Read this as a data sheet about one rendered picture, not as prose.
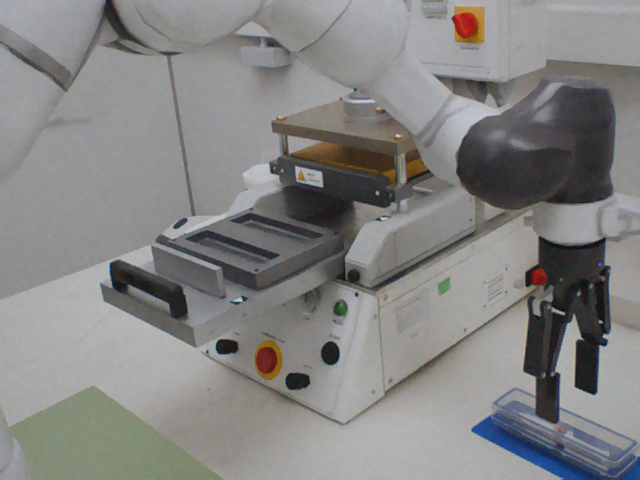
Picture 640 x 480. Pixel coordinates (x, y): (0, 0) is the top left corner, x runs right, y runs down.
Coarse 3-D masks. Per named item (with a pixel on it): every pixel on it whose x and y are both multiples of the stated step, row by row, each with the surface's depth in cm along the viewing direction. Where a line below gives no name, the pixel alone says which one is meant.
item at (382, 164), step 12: (324, 144) 133; (300, 156) 129; (312, 156) 128; (324, 156) 127; (336, 156) 126; (348, 156) 126; (360, 156) 125; (372, 156) 125; (384, 156) 124; (408, 156) 123; (420, 156) 123; (348, 168) 122; (360, 168) 120; (372, 168) 119; (384, 168) 119; (408, 168) 121; (420, 168) 123; (408, 180) 122; (420, 180) 123
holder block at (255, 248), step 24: (240, 216) 124; (264, 216) 123; (192, 240) 118; (216, 240) 118; (240, 240) 114; (264, 240) 113; (288, 240) 113; (312, 240) 116; (336, 240) 113; (216, 264) 109; (240, 264) 106; (264, 264) 106; (288, 264) 107
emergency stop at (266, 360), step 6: (264, 348) 122; (270, 348) 122; (258, 354) 123; (264, 354) 122; (270, 354) 121; (258, 360) 123; (264, 360) 122; (270, 360) 121; (276, 360) 121; (258, 366) 123; (264, 366) 122; (270, 366) 121; (264, 372) 122; (270, 372) 122
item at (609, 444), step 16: (496, 400) 107; (512, 400) 107; (528, 400) 106; (528, 416) 103; (560, 416) 103; (576, 416) 102; (560, 432) 100; (576, 432) 99; (592, 432) 99; (608, 432) 99; (592, 448) 96; (608, 448) 96; (624, 448) 96
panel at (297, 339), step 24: (336, 288) 115; (288, 312) 121; (240, 336) 128; (264, 336) 124; (288, 336) 120; (312, 336) 117; (336, 336) 114; (240, 360) 127; (288, 360) 120; (312, 360) 117; (336, 360) 113; (312, 384) 116; (336, 384) 113; (312, 408) 116
